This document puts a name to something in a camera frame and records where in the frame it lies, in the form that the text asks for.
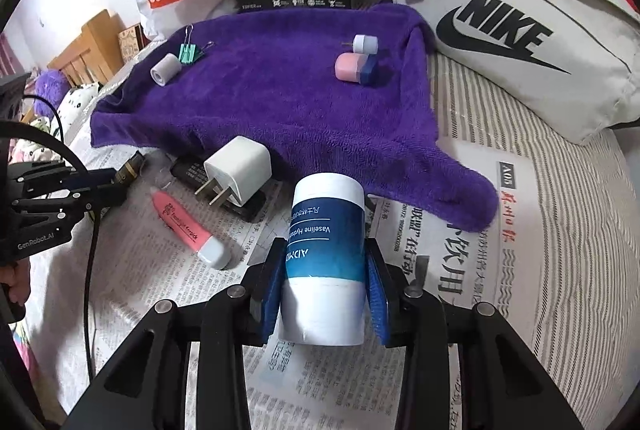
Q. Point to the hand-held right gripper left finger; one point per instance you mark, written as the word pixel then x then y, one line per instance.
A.
pixel 275 290

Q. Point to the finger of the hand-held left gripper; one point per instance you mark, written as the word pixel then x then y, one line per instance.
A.
pixel 95 177
pixel 95 202

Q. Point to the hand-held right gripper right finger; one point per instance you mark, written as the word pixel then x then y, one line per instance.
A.
pixel 377 300

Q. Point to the small dark gold bottle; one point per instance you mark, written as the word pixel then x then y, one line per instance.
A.
pixel 129 167

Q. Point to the blue and white lotion bottle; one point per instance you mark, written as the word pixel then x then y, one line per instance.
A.
pixel 325 260

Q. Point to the pink highlighter pen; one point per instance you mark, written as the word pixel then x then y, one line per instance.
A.
pixel 185 225

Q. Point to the black rectangular stick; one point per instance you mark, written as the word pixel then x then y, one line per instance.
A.
pixel 187 170

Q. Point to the white charger plug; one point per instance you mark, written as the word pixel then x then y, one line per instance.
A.
pixel 240 170

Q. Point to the white tape roll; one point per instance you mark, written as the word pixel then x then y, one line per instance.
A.
pixel 165 70

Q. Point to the green binder clip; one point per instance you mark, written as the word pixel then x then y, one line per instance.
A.
pixel 187 55

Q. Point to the pink and blue eraser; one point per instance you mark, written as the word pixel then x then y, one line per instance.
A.
pixel 350 67

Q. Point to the small white cap piece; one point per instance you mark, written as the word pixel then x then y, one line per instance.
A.
pixel 364 44

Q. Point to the person's left hand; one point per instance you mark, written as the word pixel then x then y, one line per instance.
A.
pixel 12 279

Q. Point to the dotted white pillow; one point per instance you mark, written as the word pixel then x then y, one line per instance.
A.
pixel 75 102

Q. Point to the purple plush toy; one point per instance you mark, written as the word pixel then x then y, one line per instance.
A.
pixel 50 87

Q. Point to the newspaper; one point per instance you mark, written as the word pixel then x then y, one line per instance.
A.
pixel 175 275

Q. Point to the wooden headboard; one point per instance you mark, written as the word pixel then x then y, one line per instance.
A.
pixel 95 40

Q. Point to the small patterned box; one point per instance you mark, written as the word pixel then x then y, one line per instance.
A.
pixel 131 42

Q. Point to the purple towel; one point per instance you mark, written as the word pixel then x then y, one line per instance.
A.
pixel 300 110

